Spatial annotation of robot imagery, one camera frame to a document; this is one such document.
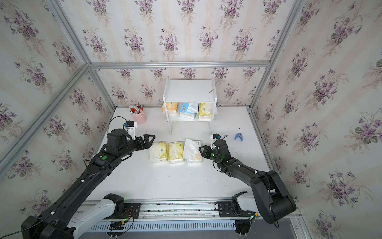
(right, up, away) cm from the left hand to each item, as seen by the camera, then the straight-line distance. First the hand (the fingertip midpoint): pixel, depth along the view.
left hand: (150, 138), depth 76 cm
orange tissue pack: (+8, +18, +19) cm, 27 cm away
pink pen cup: (-16, +11, +29) cm, 34 cm away
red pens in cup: (-19, +17, +31) cm, 40 cm away
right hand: (+28, -8, +12) cm, 31 cm away
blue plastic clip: (+54, -1, +26) cm, 60 cm away
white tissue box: (+22, -10, +13) cm, 27 cm away
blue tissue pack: (+20, +16, +15) cm, 29 cm away
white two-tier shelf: (+20, +27, +8) cm, 35 cm away
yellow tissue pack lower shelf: (+30, +15, +16) cm, 37 cm away
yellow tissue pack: (+11, -9, +15) cm, 21 cm away
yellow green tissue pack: (0, -10, +15) cm, 18 cm away
